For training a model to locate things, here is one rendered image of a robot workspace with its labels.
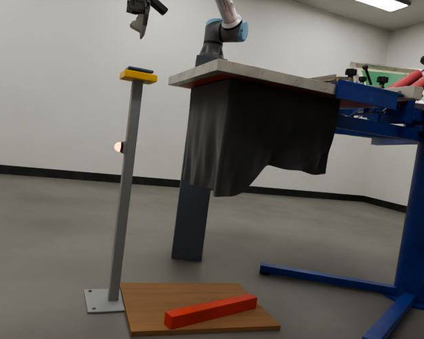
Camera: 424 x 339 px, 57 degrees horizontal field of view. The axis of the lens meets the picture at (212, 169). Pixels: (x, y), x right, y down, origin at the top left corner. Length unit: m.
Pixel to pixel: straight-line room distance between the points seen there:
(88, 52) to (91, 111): 0.74
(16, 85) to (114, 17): 1.48
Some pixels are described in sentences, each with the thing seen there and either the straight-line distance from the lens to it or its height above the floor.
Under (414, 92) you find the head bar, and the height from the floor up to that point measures 1.01.
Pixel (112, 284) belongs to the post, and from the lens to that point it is 1.73.
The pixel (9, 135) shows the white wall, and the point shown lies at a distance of 5.31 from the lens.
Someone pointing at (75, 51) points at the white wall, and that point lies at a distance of 5.36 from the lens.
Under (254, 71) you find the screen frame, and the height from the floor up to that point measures 0.97.
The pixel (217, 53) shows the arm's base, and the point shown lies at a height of 1.23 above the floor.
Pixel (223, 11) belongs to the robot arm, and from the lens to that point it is 2.25.
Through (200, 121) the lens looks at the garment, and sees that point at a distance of 1.63.
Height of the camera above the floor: 0.72
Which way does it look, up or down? 4 degrees down
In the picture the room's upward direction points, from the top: 7 degrees clockwise
